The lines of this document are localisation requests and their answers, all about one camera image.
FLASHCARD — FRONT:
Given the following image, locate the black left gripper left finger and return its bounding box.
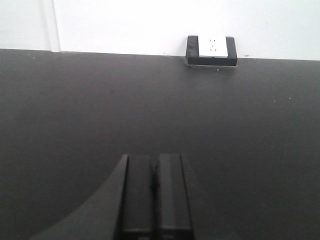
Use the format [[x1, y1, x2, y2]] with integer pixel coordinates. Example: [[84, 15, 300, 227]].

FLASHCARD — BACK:
[[32, 154, 154, 240]]

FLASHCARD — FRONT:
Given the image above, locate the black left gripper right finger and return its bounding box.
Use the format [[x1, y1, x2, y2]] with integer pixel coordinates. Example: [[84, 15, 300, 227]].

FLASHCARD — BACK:
[[152, 153, 216, 240]]

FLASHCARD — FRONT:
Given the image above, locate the black white power socket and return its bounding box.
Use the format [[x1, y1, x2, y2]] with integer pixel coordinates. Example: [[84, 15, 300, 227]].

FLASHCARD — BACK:
[[185, 35, 238, 67]]

